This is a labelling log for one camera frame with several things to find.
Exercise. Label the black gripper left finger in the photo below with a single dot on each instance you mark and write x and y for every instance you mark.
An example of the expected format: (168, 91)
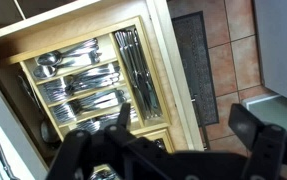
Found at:
(79, 150)

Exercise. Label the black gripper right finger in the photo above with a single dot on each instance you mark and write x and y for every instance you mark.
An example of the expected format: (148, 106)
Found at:
(264, 150)

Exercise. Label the silver fork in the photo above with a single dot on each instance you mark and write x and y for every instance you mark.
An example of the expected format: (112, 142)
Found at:
(89, 105)
(83, 87)
(93, 75)
(93, 124)

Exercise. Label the light wooden drawer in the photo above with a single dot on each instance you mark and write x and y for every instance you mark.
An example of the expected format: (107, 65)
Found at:
(163, 66)

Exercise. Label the dark metal ladle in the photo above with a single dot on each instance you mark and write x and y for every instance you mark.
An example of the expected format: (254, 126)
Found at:
(48, 131)

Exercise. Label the pale green bin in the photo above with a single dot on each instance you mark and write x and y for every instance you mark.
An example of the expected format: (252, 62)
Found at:
(276, 113)

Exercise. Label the wooden cutlery tray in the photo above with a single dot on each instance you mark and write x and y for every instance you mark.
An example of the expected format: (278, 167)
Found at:
(166, 136)
(114, 46)

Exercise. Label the silver table knife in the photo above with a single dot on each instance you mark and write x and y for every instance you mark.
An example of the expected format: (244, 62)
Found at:
(133, 56)
(139, 50)
(124, 56)

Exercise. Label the white refrigerator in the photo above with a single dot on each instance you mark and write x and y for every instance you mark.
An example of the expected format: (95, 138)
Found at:
(279, 43)

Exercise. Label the dark patterned floor mat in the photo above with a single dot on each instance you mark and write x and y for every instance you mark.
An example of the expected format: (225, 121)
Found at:
(196, 60)

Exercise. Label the cream cabinet frame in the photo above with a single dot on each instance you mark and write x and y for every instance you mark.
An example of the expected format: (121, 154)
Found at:
(33, 23)

